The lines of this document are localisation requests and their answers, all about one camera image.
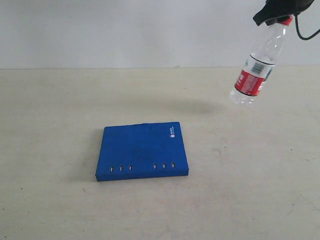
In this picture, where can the clear plastic water bottle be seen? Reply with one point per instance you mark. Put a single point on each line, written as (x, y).
(260, 63)

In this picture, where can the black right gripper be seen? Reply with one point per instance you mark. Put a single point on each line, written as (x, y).
(279, 11)

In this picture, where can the blue ring binder notebook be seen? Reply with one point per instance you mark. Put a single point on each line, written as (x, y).
(139, 151)

